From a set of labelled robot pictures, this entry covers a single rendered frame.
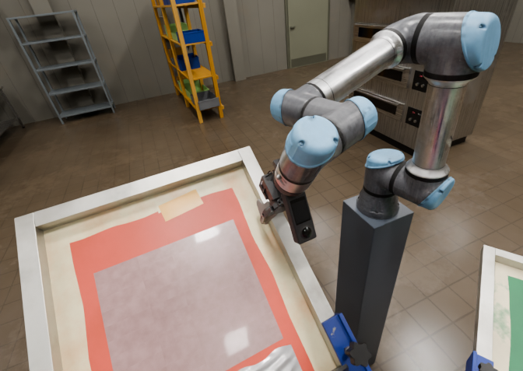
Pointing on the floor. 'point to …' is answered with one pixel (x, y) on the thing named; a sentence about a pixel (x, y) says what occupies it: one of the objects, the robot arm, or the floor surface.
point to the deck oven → (405, 110)
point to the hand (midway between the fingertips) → (277, 218)
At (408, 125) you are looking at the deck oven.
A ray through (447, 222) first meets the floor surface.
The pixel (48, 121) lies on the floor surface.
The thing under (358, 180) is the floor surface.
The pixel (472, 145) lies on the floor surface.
